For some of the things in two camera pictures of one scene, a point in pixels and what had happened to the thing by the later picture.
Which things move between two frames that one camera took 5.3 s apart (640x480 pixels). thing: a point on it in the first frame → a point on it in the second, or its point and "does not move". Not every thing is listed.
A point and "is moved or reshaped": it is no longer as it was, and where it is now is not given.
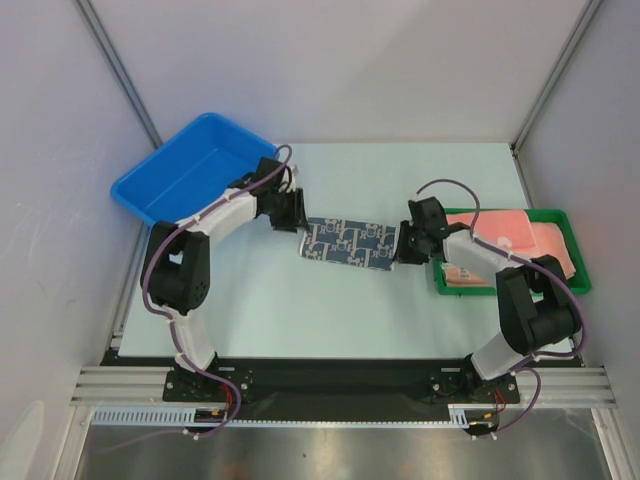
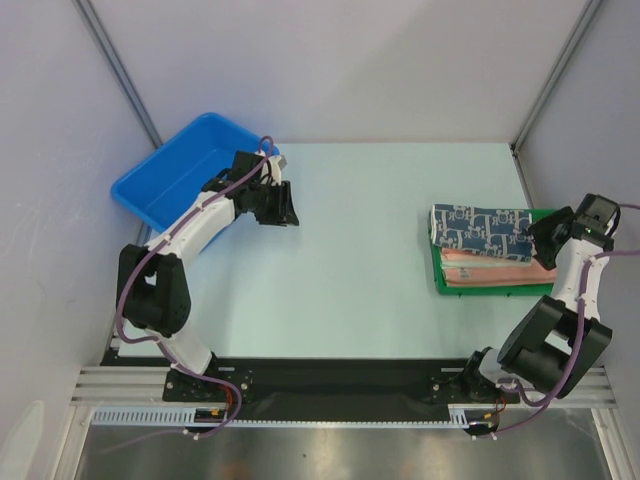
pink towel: [508, 229] is moved or reshaped
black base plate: [295, 387] does not move
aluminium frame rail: [585, 387] does not move
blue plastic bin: [191, 169] does not move
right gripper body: [404, 243] → [545, 242]
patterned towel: [350, 242] → [498, 231]
